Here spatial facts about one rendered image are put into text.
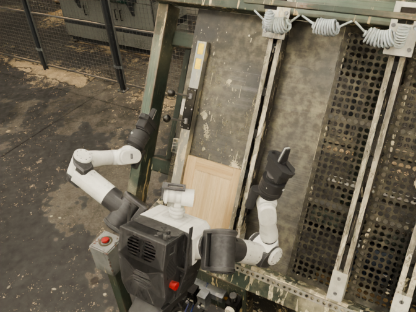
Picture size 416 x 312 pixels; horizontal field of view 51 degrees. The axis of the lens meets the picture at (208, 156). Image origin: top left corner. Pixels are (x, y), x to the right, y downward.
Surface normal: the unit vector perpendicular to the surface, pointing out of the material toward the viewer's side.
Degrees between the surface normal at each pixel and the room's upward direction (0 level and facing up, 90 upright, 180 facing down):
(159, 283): 82
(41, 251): 0
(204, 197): 59
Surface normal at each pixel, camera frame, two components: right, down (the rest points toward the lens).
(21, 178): -0.07, -0.80
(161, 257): -0.50, 0.19
